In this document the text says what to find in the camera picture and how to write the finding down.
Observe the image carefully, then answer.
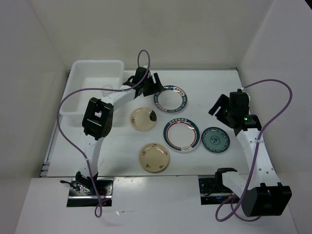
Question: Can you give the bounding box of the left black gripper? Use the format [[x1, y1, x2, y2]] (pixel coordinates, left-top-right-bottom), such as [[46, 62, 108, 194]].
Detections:
[[141, 73, 164, 97]]

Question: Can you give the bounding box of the clear glass cup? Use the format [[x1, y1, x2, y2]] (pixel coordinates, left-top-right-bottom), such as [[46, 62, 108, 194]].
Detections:
[[101, 85, 113, 97]]

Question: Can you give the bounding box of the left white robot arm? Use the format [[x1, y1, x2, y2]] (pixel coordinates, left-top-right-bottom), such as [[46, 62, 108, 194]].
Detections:
[[75, 67, 164, 195]]

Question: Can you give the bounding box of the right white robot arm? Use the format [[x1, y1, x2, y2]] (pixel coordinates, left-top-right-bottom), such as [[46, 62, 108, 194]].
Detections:
[[209, 89, 292, 217]]

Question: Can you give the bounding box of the white plastic bin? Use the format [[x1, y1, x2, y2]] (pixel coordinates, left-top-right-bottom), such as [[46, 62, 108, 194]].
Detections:
[[60, 60, 124, 127]]

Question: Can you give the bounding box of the white plate dark green rim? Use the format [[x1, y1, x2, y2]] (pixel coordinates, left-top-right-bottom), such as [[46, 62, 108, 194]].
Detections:
[[153, 85, 188, 114]]

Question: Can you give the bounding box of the beige plate with black patch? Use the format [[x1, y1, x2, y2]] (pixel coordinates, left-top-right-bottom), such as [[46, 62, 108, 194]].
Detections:
[[130, 107, 157, 132]]

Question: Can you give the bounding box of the teal patterned small plate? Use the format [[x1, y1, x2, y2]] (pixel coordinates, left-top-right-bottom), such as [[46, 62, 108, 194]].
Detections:
[[201, 127, 230, 154]]

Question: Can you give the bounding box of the white plate red green rim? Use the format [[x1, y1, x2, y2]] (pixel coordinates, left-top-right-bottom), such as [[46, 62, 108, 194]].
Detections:
[[163, 118, 200, 153]]

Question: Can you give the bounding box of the beige plate with red marks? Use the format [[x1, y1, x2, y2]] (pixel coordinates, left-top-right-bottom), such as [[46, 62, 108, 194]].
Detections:
[[138, 143, 170, 173]]

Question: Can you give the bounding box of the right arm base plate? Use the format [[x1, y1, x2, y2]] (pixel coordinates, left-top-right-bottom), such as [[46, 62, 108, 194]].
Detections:
[[198, 175, 234, 205]]

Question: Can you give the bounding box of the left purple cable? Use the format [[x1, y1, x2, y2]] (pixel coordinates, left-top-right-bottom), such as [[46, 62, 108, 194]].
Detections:
[[57, 50, 151, 218]]

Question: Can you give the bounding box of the purple cable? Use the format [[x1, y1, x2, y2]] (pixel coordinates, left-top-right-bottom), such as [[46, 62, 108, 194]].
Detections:
[[215, 79, 293, 222], [57, 50, 151, 218]]

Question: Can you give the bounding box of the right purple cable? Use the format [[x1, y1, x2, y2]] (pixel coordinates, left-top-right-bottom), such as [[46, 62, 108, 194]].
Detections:
[[215, 79, 293, 222]]

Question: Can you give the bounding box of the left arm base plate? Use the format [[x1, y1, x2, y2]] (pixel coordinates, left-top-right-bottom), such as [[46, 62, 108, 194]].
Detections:
[[66, 178, 114, 208]]

